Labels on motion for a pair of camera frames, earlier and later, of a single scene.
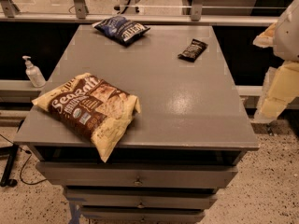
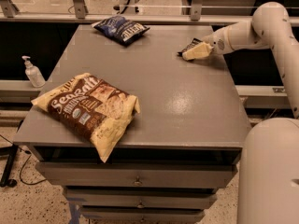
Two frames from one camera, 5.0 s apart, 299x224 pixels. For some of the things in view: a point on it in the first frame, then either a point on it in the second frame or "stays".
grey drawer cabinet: (186, 143) stays
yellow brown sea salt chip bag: (94, 106) stays
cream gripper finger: (265, 39) → (201, 50)
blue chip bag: (121, 29) stays
